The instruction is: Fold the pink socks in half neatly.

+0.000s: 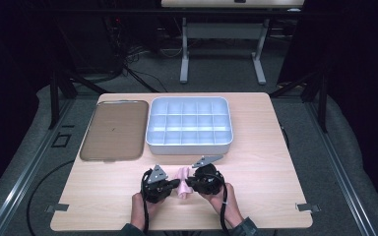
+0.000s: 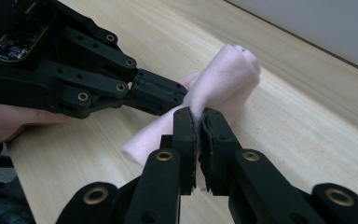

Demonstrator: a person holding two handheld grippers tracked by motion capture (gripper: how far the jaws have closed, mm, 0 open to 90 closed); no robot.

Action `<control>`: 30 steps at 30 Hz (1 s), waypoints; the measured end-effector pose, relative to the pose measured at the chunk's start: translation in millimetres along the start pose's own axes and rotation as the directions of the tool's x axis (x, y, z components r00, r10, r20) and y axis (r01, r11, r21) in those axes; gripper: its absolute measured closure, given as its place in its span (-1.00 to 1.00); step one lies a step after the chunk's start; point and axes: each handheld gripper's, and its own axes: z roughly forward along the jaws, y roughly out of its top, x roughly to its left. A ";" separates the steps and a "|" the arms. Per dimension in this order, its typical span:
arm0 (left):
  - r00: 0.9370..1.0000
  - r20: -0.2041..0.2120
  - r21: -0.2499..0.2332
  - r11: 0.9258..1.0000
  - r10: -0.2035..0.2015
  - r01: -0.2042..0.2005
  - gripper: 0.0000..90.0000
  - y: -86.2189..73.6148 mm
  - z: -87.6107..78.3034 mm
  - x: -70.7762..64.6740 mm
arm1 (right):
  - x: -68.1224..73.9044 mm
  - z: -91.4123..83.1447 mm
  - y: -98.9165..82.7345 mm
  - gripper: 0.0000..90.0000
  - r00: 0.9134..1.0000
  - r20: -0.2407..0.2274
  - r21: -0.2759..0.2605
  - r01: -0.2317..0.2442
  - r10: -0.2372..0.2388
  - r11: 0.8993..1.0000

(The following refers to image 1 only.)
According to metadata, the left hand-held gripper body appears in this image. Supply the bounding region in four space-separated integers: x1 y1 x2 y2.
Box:
140 163 173 205

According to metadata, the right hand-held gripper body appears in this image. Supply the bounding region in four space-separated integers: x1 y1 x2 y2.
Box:
191 154 226 196

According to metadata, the pink sock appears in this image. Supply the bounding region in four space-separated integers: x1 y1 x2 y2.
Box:
173 165 195 201

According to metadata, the person's left hand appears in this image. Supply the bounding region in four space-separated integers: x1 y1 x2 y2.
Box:
130 192 164 231

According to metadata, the person's right hand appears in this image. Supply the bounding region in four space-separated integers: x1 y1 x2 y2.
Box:
198 182 241 227

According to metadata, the white divided storage box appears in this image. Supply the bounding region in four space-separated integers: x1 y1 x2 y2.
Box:
145 95 234 156

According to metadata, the brown tray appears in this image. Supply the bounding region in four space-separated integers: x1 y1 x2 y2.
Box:
79 99 150 162

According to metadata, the grey tape piece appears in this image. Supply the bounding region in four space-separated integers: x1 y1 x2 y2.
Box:
295 202 322 213
44 203 70 213

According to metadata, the desk with white legs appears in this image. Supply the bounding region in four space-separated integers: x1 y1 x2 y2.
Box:
160 0 305 86

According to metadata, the black floor cable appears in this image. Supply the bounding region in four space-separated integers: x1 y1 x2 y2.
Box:
26 158 77 236

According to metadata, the aluminium floor rail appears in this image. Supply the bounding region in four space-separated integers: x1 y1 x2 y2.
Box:
0 97 77 236
303 100 378 236

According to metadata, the bundle of background cables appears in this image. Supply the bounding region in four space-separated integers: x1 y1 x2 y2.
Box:
103 15 169 94

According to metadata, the black metal frame strut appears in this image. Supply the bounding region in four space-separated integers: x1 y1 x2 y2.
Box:
269 69 330 134
46 69 110 131

